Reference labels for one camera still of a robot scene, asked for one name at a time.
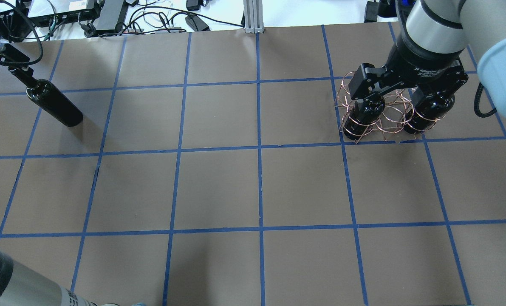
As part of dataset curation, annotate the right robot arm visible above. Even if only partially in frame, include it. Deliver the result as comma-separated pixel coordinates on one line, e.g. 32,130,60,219
349,0,506,118

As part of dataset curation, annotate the dark wine bottle in basket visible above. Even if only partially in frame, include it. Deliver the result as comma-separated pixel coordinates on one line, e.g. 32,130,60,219
343,98,385,141

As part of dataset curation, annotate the aluminium frame post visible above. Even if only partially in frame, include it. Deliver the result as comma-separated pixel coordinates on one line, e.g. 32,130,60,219
243,0,265,34

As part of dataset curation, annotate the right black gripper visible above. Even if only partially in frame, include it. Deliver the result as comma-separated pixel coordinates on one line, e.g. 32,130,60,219
348,40,469,102

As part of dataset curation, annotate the copper wire wine basket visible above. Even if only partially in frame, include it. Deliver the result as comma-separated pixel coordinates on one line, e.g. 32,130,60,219
335,71,442,144

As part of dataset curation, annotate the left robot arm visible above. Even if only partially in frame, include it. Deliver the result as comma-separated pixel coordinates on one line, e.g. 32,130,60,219
0,43,94,306

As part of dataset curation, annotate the dark green wine bottle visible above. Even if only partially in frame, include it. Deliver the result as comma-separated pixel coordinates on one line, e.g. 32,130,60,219
8,67,84,127

